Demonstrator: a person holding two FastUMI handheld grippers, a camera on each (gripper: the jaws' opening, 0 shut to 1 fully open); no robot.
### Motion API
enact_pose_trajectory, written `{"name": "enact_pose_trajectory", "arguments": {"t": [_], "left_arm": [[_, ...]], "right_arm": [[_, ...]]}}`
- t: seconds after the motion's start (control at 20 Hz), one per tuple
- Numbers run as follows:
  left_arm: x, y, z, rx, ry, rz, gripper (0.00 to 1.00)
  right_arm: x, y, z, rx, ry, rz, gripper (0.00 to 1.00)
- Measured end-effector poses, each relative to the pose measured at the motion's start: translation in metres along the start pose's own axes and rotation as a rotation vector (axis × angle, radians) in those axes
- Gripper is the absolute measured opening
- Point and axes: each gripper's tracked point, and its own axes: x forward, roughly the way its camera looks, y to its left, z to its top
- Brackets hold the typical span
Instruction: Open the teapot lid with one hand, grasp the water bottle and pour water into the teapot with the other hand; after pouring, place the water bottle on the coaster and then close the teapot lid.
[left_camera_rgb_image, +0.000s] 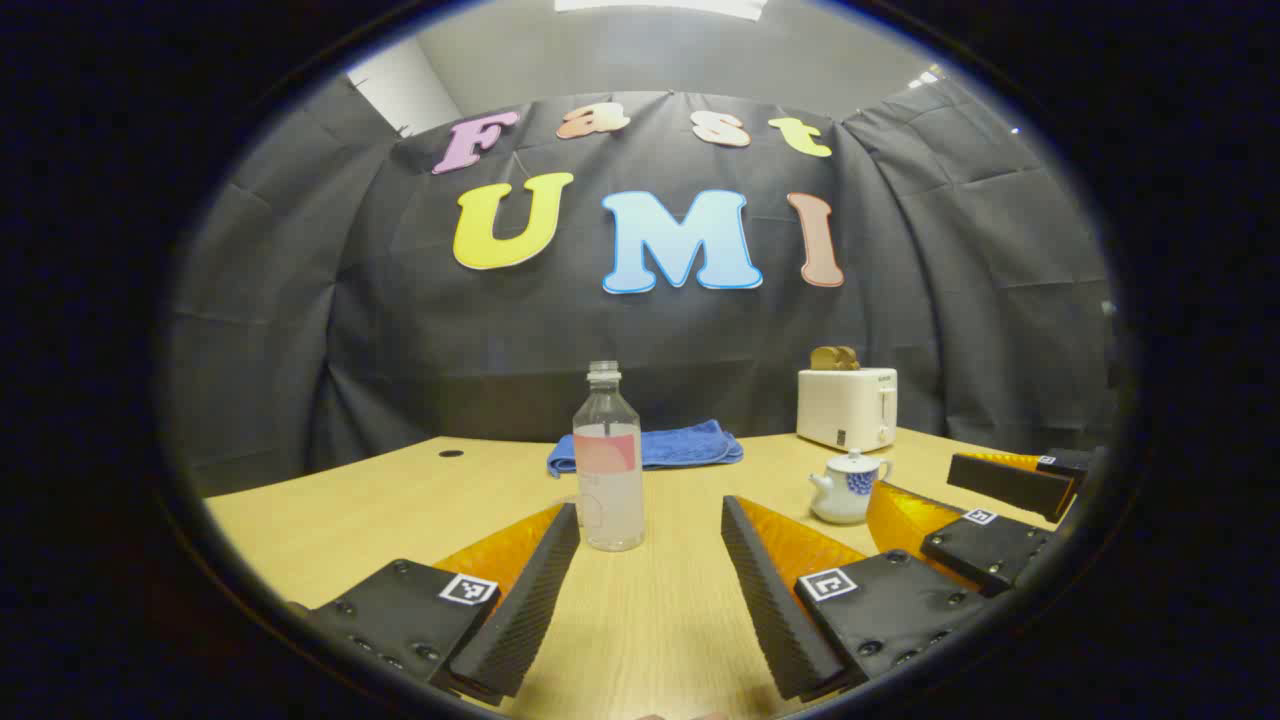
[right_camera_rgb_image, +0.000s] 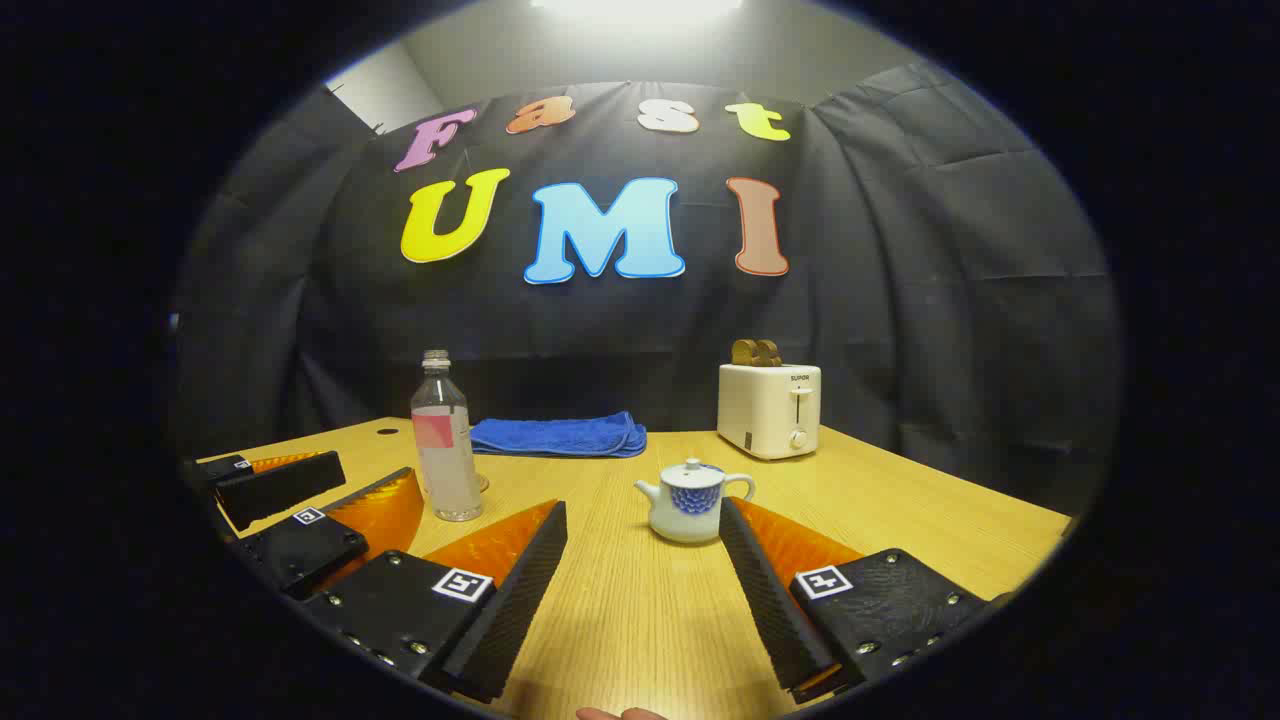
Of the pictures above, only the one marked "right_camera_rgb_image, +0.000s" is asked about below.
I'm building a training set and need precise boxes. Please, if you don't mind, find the clear plastic water bottle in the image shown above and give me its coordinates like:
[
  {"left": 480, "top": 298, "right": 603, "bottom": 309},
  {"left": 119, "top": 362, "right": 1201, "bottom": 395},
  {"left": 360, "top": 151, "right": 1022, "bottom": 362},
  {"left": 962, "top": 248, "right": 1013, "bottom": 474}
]
[{"left": 410, "top": 349, "right": 484, "bottom": 523}]

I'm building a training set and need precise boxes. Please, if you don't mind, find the black backdrop cloth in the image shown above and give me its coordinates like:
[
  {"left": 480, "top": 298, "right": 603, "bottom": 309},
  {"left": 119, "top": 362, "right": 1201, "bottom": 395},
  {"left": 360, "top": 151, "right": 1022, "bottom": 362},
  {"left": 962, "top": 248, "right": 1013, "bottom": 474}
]
[{"left": 172, "top": 62, "right": 1119, "bottom": 521}]

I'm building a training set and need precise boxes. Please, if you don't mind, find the blue folded towel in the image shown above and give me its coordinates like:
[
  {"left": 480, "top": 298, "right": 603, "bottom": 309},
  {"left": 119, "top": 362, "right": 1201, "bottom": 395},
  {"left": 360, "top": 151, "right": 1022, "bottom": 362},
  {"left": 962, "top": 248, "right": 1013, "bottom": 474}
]
[{"left": 470, "top": 411, "right": 649, "bottom": 460}]

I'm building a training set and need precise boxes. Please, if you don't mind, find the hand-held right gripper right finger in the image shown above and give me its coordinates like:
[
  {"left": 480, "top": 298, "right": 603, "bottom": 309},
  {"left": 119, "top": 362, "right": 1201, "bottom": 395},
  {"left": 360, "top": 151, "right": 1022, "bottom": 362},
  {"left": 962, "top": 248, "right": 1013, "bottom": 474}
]
[{"left": 718, "top": 497, "right": 1011, "bottom": 704}]

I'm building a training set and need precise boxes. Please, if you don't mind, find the white toaster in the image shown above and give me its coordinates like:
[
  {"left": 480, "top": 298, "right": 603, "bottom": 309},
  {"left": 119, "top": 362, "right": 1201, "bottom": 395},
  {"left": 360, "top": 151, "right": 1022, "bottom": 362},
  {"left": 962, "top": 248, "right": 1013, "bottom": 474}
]
[{"left": 716, "top": 362, "right": 823, "bottom": 462}]

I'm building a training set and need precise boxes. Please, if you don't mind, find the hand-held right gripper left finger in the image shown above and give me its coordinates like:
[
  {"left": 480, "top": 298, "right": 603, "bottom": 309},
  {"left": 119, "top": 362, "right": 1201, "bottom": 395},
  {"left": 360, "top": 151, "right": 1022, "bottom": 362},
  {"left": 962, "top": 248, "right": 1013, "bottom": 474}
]
[{"left": 300, "top": 499, "right": 569, "bottom": 704}]

